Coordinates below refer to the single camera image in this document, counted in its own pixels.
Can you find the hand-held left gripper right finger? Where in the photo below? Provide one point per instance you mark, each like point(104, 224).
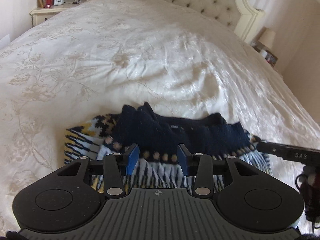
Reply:
point(182, 160)

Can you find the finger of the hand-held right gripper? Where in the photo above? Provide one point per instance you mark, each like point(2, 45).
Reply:
point(268, 148)

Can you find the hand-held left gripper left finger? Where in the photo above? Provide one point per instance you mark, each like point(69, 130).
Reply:
point(132, 160)

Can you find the navy yellow patterned knit sweater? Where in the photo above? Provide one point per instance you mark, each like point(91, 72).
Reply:
point(155, 132)

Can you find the white round jar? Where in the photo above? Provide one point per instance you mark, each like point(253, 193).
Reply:
point(263, 53)

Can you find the bed with cream floral bedspread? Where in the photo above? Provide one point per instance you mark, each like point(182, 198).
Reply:
point(125, 60)

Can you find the cream shade table lamp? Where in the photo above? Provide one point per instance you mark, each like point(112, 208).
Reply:
point(267, 38)

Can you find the cream nightstand with drawer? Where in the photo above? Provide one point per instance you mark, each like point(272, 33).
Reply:
point(47, 15)

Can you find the small white clock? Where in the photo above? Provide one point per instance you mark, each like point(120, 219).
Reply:
point(59, 1)

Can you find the wooden picture frame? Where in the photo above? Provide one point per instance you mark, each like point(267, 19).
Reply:
point(41, 0)

